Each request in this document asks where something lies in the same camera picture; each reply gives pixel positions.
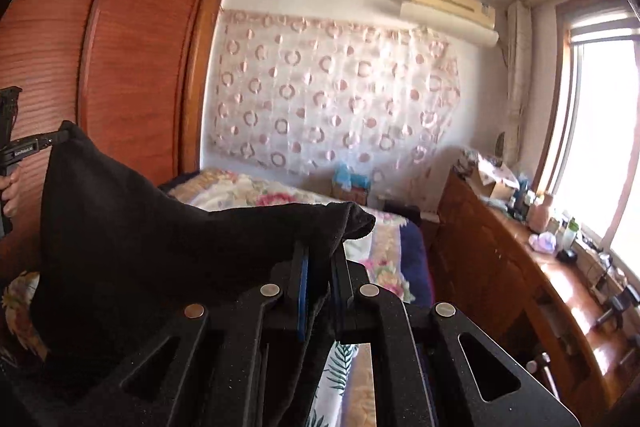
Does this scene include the open cardboard box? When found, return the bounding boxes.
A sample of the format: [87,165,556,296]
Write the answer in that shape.
[475,154,521,202]

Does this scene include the floral blanket with navy border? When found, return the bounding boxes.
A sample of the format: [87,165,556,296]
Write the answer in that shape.
[160,167,436,308]

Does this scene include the pink vase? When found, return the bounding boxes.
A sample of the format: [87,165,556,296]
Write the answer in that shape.
[530,193,556,230]

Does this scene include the black desk gadgets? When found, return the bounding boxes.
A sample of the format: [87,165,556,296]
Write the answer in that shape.
[595,287,640,328]

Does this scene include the small cardboard box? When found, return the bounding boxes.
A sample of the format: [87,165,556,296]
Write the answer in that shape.
[332,184,371,208]

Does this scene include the white pink cloth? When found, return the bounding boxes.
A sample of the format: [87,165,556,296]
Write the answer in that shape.
[530,232,558,253]

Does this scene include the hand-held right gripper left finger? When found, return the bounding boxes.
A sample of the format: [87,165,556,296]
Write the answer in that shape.
[30,242,321,427]

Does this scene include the dark floral bedding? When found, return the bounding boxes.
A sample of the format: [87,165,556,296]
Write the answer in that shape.
[0,272,51,358]

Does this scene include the floral covered item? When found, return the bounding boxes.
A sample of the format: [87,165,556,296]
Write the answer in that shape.
[455,149,481,178]

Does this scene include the pale window curtain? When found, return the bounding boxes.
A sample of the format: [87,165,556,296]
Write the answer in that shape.
[502,0,533,168]

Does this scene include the wall air conditioner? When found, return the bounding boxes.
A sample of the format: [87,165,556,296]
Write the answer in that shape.
[400,0,501,48]

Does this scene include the white bottle with green cap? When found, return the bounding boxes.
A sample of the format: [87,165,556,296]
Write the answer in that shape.
[562,218,581,250]

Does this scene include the long wooden cabinet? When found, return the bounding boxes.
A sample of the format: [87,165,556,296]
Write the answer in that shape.
[430,169,640,418]

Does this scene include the wooden frame window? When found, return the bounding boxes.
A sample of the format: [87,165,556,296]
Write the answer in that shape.
[532,0,640,278]

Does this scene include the leaf print bed sheet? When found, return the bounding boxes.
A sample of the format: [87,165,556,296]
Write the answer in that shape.
[307,342,373,427]

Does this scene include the circle print wall cloth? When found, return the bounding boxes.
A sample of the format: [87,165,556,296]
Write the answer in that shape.
[207,9,461,178]

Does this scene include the person's left hand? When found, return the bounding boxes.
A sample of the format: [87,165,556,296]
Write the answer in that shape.
[0,167,23,218]

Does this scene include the wooden slatted wardrobe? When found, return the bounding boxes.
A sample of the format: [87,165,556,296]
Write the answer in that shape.
[0,0,223,278]

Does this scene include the black printed t-shirt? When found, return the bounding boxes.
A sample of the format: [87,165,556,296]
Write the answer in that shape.
[30,122,376,427]

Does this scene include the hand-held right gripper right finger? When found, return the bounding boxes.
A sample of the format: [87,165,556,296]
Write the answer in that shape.
[330,252,591,427]

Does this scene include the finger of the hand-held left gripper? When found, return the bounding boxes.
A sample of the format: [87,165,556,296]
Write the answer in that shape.
[30,129,71,152]

